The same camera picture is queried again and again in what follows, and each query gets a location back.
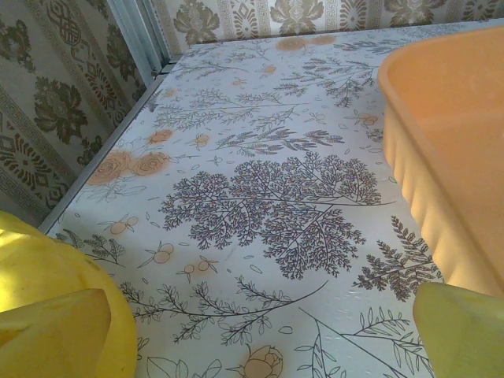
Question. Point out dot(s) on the aluminium frame rail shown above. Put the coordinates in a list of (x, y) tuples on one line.
[(100, 159)]

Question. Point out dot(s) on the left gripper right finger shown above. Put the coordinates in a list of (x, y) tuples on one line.
[(460, 334)]

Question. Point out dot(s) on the yellow banana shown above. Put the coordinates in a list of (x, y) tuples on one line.
[(51, 260)]

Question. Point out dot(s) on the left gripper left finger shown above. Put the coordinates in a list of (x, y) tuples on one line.
[(55, 338)]

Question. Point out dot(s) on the orange plastic container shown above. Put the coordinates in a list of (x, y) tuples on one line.
[(453, 138)]

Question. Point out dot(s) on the aluminium frame post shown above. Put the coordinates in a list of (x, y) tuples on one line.
[(134, 31)]

